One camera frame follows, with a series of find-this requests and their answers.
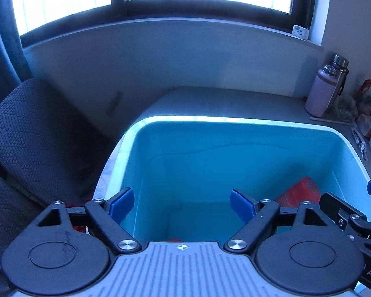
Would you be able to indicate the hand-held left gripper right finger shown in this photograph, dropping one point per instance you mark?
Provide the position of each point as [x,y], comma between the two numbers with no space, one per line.
[241,204]

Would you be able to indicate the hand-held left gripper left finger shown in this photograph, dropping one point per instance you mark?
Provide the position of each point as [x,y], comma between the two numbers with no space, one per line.
[122,203]

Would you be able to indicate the blue plastic storage bin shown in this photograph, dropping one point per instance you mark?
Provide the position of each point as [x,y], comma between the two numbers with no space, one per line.
[222,164]

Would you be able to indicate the red box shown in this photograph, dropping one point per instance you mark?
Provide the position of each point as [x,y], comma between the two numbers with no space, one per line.
[298,193]

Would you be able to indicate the metal keys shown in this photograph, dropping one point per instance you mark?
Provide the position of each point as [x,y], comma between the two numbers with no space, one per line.
[360,144]

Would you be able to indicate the orange snack packet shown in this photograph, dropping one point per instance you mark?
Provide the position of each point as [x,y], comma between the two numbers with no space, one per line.
[364,125]

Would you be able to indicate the clear plastic bag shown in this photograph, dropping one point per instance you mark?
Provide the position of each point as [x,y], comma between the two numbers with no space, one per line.
[347,106]

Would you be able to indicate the red packet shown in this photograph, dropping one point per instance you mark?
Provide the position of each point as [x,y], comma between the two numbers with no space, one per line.
[363,89]

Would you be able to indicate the dark fabric chair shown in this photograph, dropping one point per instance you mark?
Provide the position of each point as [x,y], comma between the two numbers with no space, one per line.
[37,136]

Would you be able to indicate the pink water bottle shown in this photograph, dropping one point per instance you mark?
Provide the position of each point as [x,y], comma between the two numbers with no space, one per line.
[320,91]

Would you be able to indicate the steel thermos bottle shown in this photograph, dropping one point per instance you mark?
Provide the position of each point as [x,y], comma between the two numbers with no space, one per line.
[340,65]

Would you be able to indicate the small white device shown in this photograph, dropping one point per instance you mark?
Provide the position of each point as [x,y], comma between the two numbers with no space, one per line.
[300,32]

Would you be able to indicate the dark framed window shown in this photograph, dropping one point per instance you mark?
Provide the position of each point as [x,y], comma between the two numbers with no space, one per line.
[204,3]

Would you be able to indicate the dark curtain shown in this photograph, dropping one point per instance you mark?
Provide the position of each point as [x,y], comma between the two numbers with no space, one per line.
[1,37]

